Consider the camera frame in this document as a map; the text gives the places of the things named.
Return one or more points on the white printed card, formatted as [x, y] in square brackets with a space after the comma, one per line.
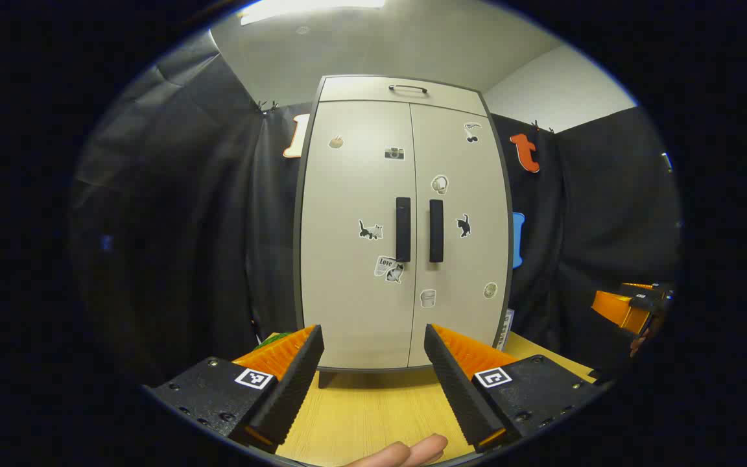
[508, 329]

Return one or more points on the black backdrop cloth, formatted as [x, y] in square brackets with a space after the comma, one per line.
[185, 227]

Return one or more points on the beige cabinet drawer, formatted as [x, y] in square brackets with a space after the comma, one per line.
[360, 91]

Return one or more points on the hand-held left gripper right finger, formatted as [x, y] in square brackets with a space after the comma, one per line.
[458, 389]

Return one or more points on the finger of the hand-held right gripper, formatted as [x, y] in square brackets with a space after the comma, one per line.
[620, 311]
[646, 288]

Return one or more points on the cabinet door with cherry sticker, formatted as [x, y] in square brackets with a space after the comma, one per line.
[471, 259]

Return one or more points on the beige double-door shoe cabinet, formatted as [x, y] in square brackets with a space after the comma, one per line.
[297, 259]

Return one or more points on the black binder clip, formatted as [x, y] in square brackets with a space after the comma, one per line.
[541, 126]
[268, 106]

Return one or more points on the green and pink plush toy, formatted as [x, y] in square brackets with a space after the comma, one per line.
[277, 338]

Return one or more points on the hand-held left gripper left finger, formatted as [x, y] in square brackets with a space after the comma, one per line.
[296, 383]

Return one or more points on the ceiling light panel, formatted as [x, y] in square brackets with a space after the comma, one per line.
[308, 8]

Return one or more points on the cabinet door with camera sticker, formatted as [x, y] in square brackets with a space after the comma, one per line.
[347, 194]

